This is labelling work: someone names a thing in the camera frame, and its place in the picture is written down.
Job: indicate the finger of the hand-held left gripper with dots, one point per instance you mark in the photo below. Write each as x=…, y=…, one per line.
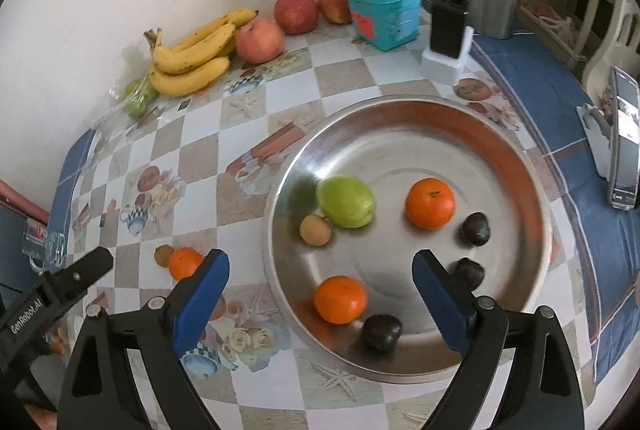
x=80, y=275

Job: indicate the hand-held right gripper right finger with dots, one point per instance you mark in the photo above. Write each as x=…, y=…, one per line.
x=440, y=305

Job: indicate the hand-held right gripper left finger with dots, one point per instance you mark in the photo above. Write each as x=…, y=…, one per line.
x=200, y=305

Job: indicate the orange mandarin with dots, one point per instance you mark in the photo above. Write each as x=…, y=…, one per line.
x=340, y=299
x=185, y=262
x=430, y=203

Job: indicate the brown longan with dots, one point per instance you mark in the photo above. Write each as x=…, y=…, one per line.
x=162, y=255
x=315, y=230

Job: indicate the green round fruit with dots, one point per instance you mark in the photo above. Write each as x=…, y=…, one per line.
x=346, y=201

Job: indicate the large steel bowl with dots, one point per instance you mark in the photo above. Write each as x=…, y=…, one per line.
x=400, y=149

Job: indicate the person's left hand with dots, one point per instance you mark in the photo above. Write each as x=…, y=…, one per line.
x=47, y=421

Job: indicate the pink long bar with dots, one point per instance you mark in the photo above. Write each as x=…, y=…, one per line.
x=20, y=205

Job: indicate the small green fruit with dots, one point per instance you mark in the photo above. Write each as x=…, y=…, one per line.
x=137, y=107
x=132, y=87

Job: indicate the green fruit in bag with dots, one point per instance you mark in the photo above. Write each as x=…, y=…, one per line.
x=122, y=102

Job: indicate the white device base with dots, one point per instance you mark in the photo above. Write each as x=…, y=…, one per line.
x=445, y=68

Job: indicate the black smartphone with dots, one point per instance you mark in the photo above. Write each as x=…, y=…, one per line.
x=625, y=144

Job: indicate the yellow banana bunch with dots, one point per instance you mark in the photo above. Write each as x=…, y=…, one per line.
x=195, y=57

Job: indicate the pale pink apple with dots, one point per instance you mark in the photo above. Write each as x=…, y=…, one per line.
x=260, y=40

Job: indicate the teal plastic box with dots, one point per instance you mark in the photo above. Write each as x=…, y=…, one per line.
x=385, y=12

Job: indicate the white plastic bag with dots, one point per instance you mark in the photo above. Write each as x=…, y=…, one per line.
x=555, y=22

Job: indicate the red apple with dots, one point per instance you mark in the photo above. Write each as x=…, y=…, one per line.
x=296, y=13
x=334, y=2

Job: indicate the white wooden furniture frame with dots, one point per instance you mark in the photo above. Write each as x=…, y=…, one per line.
x=607, y=49

